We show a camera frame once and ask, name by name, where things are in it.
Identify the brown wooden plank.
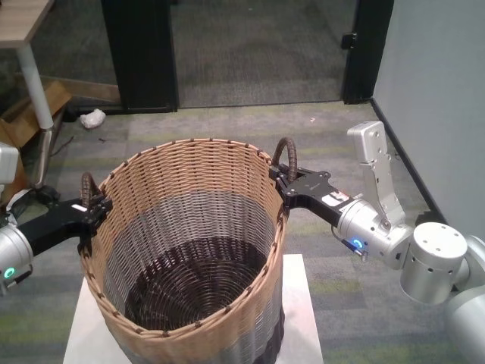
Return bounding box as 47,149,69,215
39,74,123,105

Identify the brown cardboard box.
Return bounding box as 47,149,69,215
0,78,74,152

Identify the narrow black door frame post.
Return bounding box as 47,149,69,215
342,0,396,106

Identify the wide black door frame post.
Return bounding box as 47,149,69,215
100,0,180,114

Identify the glass door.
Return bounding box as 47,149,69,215
169,0,359,105

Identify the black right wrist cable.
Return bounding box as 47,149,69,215
330,224,371,263

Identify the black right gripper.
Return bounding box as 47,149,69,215
268,166,359,229

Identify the wooden desk with white leg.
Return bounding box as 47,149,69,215
0,0,62,202

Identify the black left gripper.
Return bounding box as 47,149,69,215
16,196,115,258

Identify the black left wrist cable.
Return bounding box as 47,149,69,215
0,264,34,296

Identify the tan grey black woven basket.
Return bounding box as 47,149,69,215
77,136,300,364

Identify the crumpled white bag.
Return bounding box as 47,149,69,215
78,108,108,130

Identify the white square stand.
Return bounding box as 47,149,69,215
62,253,323,364

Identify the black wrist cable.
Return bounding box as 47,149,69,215
0,264,34,296
330,224,371,263

